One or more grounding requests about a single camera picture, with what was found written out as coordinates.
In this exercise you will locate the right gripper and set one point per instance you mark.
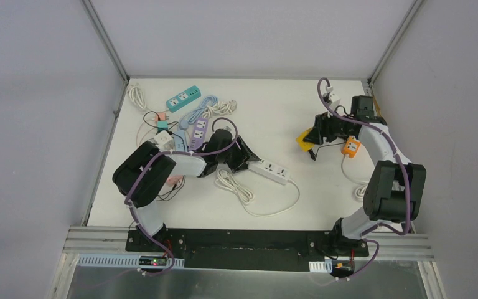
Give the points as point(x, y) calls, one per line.
point(318, 132)

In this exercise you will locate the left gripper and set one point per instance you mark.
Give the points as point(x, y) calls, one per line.
point(238, 155)

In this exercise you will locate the white usb power strip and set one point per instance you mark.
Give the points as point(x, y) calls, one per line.
point(271, 170)

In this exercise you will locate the orange power strip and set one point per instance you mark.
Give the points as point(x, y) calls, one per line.
point(351, 147)

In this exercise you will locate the purple power strip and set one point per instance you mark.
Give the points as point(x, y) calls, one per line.
point(198, 136)

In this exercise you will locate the white cube socket adapter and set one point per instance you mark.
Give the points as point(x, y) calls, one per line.
point(164, 141)

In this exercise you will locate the teal plug adapter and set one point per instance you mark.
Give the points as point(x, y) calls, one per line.
point(162, 125)

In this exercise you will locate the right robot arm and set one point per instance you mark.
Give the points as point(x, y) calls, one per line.
point(395, 188)

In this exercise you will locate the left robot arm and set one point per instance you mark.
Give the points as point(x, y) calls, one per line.
point(141, 177)

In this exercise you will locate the small pink plug charger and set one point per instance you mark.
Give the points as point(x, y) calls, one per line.
point(160, 117)

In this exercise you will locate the light blue power strip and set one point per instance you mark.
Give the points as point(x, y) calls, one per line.
point(180, 140)

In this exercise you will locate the pink cube adapter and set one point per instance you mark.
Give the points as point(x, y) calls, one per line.
point(173, 180)

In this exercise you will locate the teal power strip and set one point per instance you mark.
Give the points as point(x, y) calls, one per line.
point(182, 99)

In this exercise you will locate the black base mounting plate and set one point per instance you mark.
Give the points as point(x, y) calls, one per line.
point(269, 250)

